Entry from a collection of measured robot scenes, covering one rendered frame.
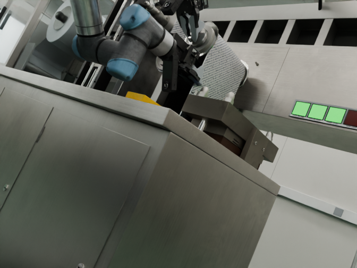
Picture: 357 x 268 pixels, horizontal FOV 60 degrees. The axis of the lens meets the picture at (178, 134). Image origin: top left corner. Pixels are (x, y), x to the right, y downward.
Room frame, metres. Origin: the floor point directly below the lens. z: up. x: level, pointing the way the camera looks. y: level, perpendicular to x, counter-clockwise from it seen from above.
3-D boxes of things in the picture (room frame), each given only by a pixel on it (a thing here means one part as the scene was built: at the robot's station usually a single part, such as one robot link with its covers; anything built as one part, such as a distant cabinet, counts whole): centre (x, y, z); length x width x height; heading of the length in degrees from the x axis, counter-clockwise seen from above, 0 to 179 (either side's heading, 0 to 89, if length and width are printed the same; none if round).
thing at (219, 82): (1.11, -0.06, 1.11); 0.23 x 0.01 x 0.18; 137
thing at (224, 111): (1.05, -0.17, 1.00); 0.40 x 0.16 x 0.06; 137
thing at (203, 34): (1.05, 0.08, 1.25); 0.07 x 0.02 x 0.07; 47
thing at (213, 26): (1.06, 0.07, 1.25); 0.15 x 0.01 x 0.15; 47
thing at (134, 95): (0.78, 0.11, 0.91); 0.07 x 0.07 x 0.02; 47
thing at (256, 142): (1.00, -0.25, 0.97); 0.10 x 0.03 x 0.11; 137
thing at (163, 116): (1.73, 0.73, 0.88); 2.52 x 0.66 x 0.04; 47
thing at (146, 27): (0.82, 0.21, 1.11); 0.11 x 0.08 x 0.09; 137
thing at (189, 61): (0.93, 0.10, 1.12); 0.12 x 0.08 x 0.09; 137
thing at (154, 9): (1.17, 0.31, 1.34); 0.06 x 0.03 x 0.03; 137
